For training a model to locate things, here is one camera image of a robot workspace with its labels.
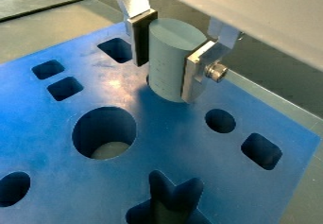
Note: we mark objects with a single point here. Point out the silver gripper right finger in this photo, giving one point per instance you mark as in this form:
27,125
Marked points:
203,62

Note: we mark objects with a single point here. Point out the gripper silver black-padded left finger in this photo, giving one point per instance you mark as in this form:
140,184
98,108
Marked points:
138,16

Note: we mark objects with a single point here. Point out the light blue oval peg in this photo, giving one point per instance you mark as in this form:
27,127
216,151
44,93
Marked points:
172,40

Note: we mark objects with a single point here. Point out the blue shape-sorting board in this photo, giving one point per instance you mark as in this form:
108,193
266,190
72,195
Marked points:
86,133

